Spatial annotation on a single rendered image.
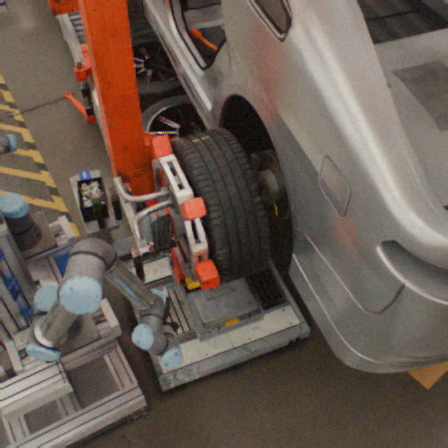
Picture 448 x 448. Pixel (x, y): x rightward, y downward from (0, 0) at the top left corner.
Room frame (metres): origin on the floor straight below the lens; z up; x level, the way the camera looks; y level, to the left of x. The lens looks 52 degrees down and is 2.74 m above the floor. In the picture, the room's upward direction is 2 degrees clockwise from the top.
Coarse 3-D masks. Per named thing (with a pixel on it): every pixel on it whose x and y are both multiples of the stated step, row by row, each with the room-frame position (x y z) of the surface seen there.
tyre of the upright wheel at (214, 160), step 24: (192, 144) 1.66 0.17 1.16; (216, 144) 1.65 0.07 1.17; (192, 168) 1.51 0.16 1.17; (216, 168) 1.52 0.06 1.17; (240, 168) 1.53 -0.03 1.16; (216, 192) 1.42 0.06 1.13; (240, 192) 1.44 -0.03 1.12; (216, 216) 1.34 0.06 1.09; (240, 216) 1.36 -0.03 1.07; (264, 216) 1.39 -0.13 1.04; (216, 240) 1.29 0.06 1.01; (240, 240) 1.31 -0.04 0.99; (264, 240) 1.34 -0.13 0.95; (216, 264) 1.27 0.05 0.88; (240, 264) 1.29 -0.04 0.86; (264, 264) 1.33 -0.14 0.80
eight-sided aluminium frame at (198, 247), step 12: (168, 156) 1.62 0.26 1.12; (156, 168) 1.68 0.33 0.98; (168, 168) 1.56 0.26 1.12; (156, 180) 1.72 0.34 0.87; (168, 180) 1.51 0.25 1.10; (180, 180) 1.51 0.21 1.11; (180, 192) 1.43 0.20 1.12; (192, 192) 1.44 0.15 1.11; (180, 240) 1.58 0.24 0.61; (192, 240) 1.30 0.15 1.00; (204, 240) 1.31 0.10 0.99; (192, 252) 1.27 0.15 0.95; (204, 252) 1.28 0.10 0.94; (180, 264) 1.45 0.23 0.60; (192, 264) 1.28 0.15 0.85; (192, 276) 1.28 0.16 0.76
